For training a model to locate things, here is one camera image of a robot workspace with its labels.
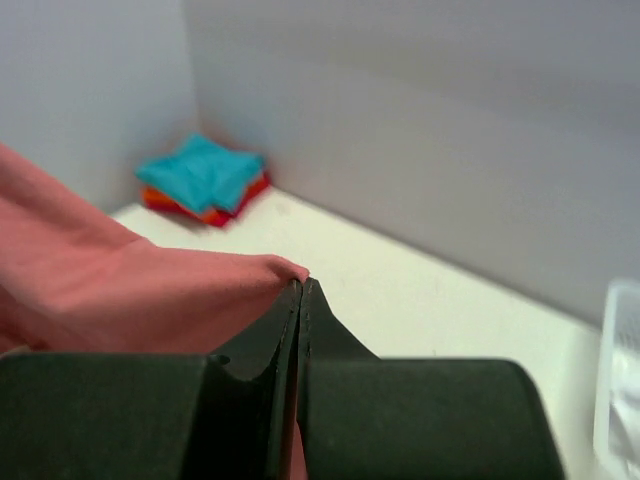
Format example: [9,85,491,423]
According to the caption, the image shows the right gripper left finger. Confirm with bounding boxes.
[1,282,302,479]

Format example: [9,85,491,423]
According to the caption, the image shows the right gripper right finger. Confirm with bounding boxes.
[297,279,565,479]

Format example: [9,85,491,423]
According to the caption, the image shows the salmon pink t-shirt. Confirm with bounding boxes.
[0,143,311,480]

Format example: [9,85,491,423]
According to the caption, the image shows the folded red t-shirt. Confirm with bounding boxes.
[198,172,271,228]

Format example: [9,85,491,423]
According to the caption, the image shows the folded orange t-shirt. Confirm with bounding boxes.
[141,174,266,224]

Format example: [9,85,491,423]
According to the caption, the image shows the folded teal t-shirt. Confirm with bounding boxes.
[135,134,266,214]

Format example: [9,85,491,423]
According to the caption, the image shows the white plastic basket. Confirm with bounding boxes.
[593,279,639,479]

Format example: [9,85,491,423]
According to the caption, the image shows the white t-shirt in basket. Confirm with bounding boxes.
[609,349,639,468]

